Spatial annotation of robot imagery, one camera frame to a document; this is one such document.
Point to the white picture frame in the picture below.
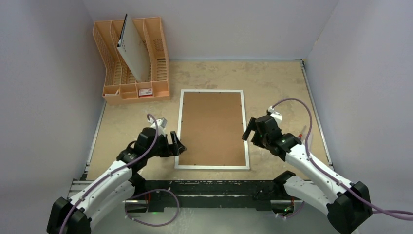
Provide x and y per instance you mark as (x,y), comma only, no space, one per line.
(210,124)

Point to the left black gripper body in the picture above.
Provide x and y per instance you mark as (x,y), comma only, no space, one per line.
(162,149)

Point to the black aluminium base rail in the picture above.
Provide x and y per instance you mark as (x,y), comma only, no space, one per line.
(261,195)

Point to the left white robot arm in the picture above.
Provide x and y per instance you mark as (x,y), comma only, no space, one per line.
(80,213)

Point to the orange plastic file organizer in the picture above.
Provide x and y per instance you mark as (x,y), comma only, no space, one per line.
(120,86)

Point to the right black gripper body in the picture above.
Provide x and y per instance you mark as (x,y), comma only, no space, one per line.
(254,131)

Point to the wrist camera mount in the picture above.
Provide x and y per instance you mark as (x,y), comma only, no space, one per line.
(276,115)
(161,123)

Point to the small red white box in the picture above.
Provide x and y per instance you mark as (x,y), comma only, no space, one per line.
(145,92)

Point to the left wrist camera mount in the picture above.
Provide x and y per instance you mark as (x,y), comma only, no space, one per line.
(161,123)

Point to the white board in organizer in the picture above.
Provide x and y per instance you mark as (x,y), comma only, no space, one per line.
(134,51)

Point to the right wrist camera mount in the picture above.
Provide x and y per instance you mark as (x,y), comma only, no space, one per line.
(276,115)

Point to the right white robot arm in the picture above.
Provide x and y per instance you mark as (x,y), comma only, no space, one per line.
(335,196)

